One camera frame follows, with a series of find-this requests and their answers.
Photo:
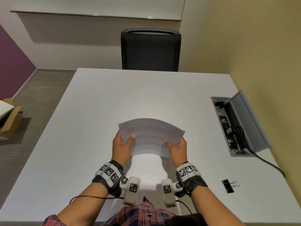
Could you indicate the person's left hand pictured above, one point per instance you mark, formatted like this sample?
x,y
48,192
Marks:
x,y
118,150

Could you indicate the red plaid shirt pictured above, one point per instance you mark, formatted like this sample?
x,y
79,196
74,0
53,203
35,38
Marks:
x,y
131,215

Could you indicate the black mesh office chair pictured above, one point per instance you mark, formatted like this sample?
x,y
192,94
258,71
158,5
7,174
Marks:
x,y
150,51

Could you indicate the white wall board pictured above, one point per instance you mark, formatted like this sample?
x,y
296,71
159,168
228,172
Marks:
x,y
98,5

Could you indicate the black power strip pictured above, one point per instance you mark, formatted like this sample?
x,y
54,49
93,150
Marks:
x,y
227,125

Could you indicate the black binder clip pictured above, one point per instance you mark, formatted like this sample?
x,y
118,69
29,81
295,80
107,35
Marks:
x,y
226,182
230,189

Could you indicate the brown cardboard box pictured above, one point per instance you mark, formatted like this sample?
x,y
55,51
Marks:
x,y
13,122

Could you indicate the person's left thumb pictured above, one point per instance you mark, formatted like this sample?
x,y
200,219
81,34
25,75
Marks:
x,y
130,141

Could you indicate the person's left forearm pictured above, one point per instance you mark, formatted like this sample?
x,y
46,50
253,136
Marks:
x,y
82,207

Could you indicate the person's right hand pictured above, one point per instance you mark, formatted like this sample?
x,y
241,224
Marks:
x,y
180,154

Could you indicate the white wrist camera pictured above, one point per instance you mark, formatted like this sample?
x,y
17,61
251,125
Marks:
x,y
168,192
131,190

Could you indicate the black marker wristband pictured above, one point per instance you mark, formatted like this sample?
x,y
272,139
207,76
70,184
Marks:
x,y
190,175
109,175

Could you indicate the person's right thumb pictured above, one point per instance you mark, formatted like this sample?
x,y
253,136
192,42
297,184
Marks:
x,y
170,144

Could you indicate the person's right forearm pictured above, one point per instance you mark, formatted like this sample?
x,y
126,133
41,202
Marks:
x,y
211,207

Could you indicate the stack of printed paper sheets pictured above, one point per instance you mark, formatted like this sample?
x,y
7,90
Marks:
x,y
150,136

